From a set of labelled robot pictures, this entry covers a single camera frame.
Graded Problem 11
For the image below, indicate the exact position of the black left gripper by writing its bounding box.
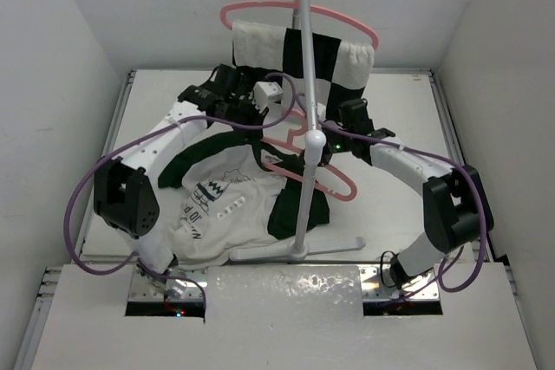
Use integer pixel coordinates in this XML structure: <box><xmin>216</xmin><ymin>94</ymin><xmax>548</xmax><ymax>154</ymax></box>
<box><xmin>224</xmin><ymin>92</ymin><xmax>269</xmax><ymax>141</ymax></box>

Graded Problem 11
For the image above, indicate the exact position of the pink hanger with towel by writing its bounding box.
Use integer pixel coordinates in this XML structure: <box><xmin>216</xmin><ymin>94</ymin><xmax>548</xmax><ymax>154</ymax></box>
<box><xmin>219</xmin><ymin>0</ymin><xmax>380</xmax><ymax>50</ymax></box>

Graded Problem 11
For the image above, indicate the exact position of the grey clothes rack stand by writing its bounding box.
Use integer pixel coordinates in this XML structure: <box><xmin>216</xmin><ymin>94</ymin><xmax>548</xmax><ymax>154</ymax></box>
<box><xmin>230</xmin><ymin>15</ymin><xmax>365</xmax><ymax>262</ymax></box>

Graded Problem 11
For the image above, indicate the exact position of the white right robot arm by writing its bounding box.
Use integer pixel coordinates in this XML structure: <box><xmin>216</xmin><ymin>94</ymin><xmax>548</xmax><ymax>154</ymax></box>
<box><xmin>321</xmin><ymin>98</ymin><xmax>494</xmax><ymax>289</ymax></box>

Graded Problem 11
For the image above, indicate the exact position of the white and green t shirt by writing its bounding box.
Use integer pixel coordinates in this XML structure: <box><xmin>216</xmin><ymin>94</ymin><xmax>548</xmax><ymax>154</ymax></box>
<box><xmin>158</xmin><ymin>131</ymin><xmax>304</xmax><ymax>267</ymax></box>

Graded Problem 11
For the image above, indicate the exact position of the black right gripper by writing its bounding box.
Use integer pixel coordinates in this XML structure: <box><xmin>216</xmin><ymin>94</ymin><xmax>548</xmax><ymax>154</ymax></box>
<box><xmin>297</xmin><ymin>120</ymin><xmax>355</xmax><ymax>167</ymax></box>

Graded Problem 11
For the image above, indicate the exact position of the pink plastic hanger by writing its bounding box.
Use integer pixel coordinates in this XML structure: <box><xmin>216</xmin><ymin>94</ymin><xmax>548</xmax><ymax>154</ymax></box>
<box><xmin>261</xmin><ymin>109</ymin><xmax>358</xmax><ymax>202</ymax></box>

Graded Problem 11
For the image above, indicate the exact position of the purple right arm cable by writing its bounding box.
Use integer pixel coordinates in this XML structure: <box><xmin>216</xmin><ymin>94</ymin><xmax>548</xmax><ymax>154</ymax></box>
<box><xmin>320</xmin><ymin>120</ymin><xmax>486</xmax><ymax>302</ymax></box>

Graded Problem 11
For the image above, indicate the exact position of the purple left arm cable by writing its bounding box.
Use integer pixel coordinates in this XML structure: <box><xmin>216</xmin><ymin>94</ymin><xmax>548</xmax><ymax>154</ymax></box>
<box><xmin>63</xmin><ymin>73</ymin><xmax>309</xmax><ymax>311</ymax></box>

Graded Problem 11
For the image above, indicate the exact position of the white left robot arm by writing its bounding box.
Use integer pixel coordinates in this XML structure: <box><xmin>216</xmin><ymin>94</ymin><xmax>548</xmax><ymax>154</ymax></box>
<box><xmin>94</xmin><ymin>64</ymin><xmax>264</xmax><ymax>286</ymax></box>

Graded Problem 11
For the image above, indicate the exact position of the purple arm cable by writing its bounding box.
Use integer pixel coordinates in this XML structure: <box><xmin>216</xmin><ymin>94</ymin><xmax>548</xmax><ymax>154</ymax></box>
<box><xmin>63</xmin><ymin>73</ymin><xmax>309</xmax><ymax>311</ymax></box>
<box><xmin>320</xmin><ymin>120</ymin><xmax>486</xmax><ymax>302</ymax></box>

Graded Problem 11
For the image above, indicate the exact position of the black white checkered towel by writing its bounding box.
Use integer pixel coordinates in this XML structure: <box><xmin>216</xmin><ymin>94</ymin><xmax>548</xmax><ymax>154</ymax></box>
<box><xmin>231</xmin><ymin>18</ymin><xmax>376</xmax><ymax>122</ymax></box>

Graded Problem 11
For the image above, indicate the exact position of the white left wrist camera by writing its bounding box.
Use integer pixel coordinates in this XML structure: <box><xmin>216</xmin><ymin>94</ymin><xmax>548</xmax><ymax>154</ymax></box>
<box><xmin>252</xmin><ymin>81</ymin><xmax>283</xmax><ymax>112</ymax></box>

